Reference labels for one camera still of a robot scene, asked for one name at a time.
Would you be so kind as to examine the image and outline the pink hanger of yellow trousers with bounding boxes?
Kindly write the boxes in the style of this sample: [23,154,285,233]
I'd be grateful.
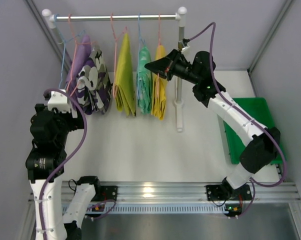
[154,14,164,102]

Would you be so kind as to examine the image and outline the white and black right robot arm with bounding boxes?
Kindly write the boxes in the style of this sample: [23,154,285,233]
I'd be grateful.
[145,49,284,199]

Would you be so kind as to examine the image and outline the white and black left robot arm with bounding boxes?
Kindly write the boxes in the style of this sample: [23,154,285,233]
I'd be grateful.
[25,104,101,240]

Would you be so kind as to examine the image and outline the green tie-dye trousers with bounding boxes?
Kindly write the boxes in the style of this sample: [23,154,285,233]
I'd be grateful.
[136,45,153,114]

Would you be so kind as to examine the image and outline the blue hanger of green trousers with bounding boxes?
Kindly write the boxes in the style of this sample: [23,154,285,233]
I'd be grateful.
[136,14,149,104]

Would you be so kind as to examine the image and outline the olive yellow trousers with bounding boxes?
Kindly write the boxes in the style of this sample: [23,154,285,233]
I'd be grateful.
[114,33,136,117]

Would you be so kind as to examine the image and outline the pink hanger of olive trousers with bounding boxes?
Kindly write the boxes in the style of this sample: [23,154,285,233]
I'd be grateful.
[110,12,128,99]

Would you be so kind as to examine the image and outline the camouflage trousers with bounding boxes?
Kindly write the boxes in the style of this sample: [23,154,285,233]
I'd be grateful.
[75,44,112,115]

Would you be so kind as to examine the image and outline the purple trousers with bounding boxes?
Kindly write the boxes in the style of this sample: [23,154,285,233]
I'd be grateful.
[65,34,92,94]

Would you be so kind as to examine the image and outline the pink hanger of purple trousers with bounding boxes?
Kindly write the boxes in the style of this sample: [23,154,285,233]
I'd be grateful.
[65,13,95,93]

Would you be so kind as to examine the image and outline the empty light blue hanger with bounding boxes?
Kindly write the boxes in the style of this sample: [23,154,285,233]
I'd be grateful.
[53,14,86,89]

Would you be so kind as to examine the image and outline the green plastic bin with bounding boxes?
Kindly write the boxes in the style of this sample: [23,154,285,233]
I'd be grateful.
[222,97,287,165]

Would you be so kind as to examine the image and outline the silver clothes rack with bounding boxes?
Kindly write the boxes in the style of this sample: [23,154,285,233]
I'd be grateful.
[41,6,188,133]

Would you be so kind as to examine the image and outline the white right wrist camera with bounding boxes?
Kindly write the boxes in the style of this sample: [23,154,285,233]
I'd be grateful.
[177,38,190,54]

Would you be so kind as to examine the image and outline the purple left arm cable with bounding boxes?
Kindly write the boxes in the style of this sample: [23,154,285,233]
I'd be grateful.
[38,88,88,236]

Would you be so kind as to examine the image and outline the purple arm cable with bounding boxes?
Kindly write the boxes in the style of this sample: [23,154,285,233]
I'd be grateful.
[38,88,88,236]
[187,22,289,187]

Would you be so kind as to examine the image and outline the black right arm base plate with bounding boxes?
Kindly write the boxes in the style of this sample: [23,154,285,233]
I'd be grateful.
[205,184,253,202]

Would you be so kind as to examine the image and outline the aluminium mounting rail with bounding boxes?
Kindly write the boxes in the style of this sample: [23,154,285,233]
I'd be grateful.
[61,181,301,215]

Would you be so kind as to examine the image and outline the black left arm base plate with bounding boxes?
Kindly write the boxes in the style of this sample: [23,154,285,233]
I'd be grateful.
[92,185,118,202]

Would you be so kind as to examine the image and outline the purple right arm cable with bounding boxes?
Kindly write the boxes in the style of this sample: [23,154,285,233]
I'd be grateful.
[187,22,289,187]

